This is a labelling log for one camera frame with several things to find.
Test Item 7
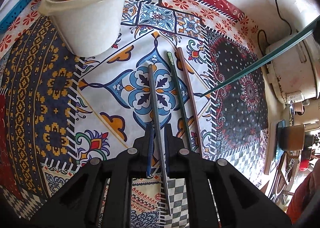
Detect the grey chopstick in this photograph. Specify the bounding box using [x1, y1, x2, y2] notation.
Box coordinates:
[148, 64, 172, 216]

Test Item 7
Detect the white ceramic utensil cup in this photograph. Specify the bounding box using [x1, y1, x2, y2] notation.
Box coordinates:
[38, 0, 125, 57]

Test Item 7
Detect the black power cable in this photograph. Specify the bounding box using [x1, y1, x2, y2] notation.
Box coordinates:
[257, 0, 294, 56]

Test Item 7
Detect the white rice cooker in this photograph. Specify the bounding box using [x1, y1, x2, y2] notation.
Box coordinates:
[267, 34, 319, 104]

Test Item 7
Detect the dark green chopstick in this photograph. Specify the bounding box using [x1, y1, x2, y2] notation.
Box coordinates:
[167, 52, 193, 151]

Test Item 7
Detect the patterned patchwork table mat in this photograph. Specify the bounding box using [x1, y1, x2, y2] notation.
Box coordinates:
[1, 0, 267, 220]

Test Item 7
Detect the teal chopstick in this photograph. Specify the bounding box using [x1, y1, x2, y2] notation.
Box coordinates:
[200, 17, 319, 97]

